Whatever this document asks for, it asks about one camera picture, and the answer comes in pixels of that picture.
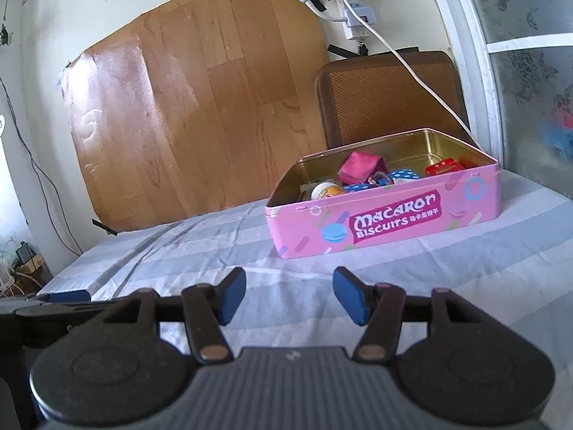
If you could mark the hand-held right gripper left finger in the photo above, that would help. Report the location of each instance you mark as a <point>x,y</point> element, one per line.
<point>232,298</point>

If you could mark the small white orange jar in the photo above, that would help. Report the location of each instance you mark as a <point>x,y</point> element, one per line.
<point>327,191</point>

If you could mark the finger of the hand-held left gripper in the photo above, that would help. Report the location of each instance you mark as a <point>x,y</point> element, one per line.
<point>67,310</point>
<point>67,297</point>

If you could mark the blue polka dot box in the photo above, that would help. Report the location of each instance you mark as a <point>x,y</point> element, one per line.
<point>405,173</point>

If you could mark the small red box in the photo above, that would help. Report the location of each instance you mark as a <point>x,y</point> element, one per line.
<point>443,166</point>

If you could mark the wood-pattern vinyl sheet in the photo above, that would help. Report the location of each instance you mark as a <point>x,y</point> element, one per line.
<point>179,112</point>

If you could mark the black tape strip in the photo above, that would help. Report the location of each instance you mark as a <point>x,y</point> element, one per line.
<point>342,51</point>
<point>104,227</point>

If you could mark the frosted patterned glass window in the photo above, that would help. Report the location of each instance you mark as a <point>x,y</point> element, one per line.
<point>528,53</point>

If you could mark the small cardboard box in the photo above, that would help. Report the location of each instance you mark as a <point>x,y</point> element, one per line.
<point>31,266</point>

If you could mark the white power strip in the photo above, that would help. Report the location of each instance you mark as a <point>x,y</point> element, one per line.
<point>356,9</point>

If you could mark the pink biscuit tin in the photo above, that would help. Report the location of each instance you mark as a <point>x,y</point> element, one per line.
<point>403,228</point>

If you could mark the grey striped bed sheet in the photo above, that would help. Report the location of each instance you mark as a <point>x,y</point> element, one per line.
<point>179,251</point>

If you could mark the magenta foil packet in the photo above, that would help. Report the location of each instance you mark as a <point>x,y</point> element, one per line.
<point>358,165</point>

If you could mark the black charger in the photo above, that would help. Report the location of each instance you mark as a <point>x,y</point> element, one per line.
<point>24,253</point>

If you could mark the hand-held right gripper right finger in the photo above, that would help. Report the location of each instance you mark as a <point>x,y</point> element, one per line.
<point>349,298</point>

